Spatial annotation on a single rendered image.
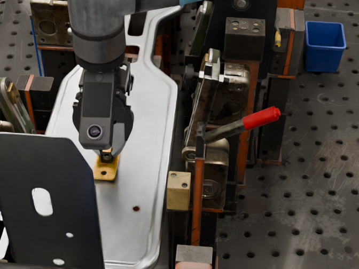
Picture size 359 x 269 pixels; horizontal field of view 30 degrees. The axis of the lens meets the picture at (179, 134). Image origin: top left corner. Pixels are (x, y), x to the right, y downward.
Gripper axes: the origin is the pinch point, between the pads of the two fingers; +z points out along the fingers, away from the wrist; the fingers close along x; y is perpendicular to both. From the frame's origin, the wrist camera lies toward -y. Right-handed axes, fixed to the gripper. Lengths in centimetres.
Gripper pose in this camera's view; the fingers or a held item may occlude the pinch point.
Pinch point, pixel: (106, 153)
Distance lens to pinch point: 110.0
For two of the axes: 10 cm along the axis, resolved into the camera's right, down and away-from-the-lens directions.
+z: -0.1, 7.0, 7.2
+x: -10.0, -0.7, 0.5
